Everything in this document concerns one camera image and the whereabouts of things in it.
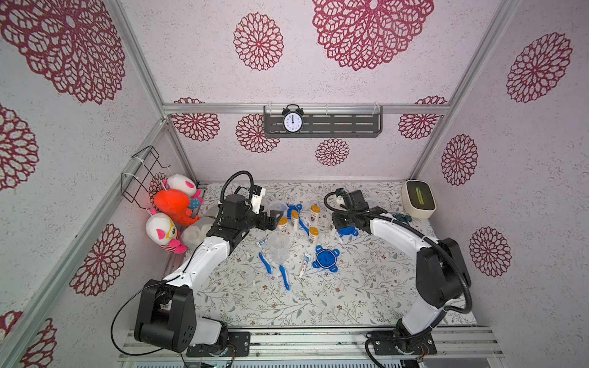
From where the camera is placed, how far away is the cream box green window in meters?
1.05

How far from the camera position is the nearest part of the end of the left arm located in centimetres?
63

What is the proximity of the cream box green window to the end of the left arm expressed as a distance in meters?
0.63
